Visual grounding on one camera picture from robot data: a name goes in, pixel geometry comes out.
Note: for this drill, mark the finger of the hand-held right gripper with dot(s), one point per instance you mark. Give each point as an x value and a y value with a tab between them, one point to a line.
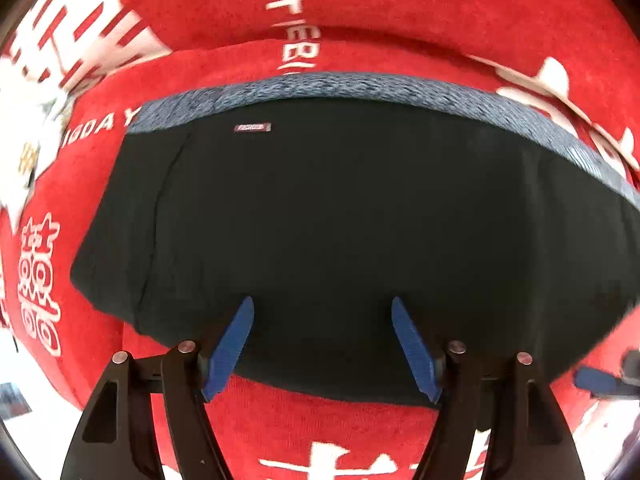
597	380

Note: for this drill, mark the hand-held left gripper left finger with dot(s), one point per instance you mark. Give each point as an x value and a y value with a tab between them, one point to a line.
227	350

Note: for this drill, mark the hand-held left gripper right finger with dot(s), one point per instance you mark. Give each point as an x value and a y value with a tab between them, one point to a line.
417	355

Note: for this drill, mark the black pants with blue waistband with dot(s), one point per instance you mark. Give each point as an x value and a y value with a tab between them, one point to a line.
325	200

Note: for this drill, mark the pile of light clothes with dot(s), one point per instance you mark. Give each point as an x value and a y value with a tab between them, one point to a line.
30	125

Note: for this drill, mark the red printed blanket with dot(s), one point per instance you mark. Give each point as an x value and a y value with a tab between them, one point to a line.
400	10

